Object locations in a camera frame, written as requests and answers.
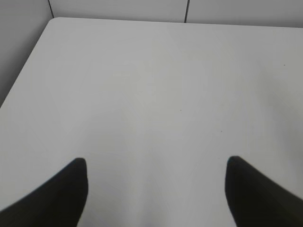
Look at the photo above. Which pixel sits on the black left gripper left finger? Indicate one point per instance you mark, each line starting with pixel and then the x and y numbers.
pixel 59 202

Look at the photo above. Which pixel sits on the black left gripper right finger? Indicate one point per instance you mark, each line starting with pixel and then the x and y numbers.
pixel 256 201

